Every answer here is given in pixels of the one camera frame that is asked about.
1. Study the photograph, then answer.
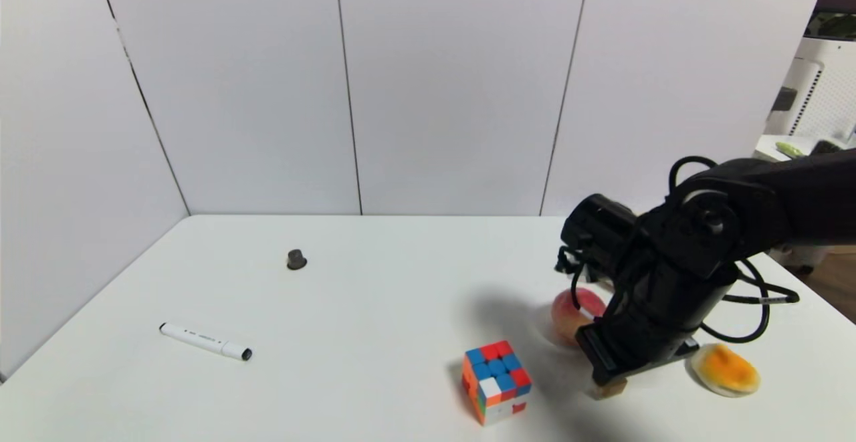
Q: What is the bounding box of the small tan wooden cube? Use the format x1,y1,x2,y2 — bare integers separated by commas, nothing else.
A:
587,378,629,401

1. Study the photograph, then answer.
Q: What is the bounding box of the red yellow peach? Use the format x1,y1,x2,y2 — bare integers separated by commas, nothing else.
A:
551,287,607,348

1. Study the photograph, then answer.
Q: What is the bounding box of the multicoloured puzzle cube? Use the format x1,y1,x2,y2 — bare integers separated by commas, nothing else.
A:
461,340,532,425

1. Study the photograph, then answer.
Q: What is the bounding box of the white marker pen black cap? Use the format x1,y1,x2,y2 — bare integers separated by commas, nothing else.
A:
159,322,254,362

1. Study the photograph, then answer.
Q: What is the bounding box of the orange yellow bread piece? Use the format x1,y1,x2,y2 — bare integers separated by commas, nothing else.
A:
690,342,761,397

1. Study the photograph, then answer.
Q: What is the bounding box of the white perforated panel stand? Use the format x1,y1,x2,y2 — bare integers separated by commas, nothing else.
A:
764,36,856,275

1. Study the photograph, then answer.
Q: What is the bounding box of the dark screen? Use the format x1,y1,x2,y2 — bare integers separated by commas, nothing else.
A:
802,0,856,41

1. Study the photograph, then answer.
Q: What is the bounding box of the black brush green handle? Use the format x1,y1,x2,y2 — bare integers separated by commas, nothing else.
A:
754,134,827,163

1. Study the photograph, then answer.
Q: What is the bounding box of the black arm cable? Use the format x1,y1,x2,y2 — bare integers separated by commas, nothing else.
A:
667,155,800,344

